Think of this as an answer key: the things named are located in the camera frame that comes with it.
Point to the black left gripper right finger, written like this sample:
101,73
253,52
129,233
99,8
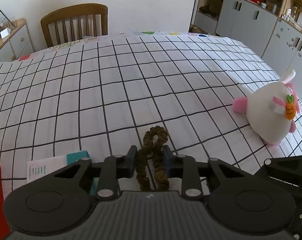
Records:
188,170

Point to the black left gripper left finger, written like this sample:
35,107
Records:
111,170

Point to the checkered white tablecloth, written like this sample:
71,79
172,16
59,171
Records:
102,95

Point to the white teal illustrated booklet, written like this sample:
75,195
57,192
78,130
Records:
38,168

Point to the white bunny plush toy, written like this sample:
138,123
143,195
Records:
271,109

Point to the brown wooden chair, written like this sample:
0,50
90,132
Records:
74,22

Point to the wooden side cabinet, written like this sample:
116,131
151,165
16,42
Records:
18,44

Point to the grey wooden wall cabinet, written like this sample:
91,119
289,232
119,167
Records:
271,28

